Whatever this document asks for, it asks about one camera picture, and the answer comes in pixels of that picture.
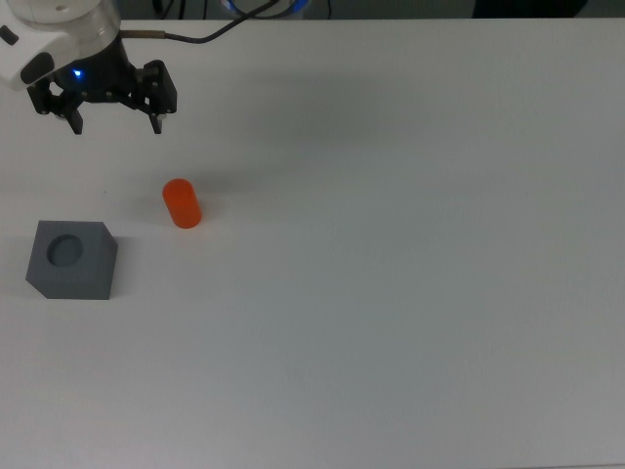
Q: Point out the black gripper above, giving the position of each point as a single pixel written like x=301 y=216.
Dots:
x=105 y=73

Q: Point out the orange cylinder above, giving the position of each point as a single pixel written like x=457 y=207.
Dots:
x=181 y=205

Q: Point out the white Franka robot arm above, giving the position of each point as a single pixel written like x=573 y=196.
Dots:
x=58 y=29

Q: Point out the grey block with round hole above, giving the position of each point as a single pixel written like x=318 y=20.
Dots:
x=93 y=273

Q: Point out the round base with blue light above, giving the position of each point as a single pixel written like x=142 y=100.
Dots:
x=234 y=6

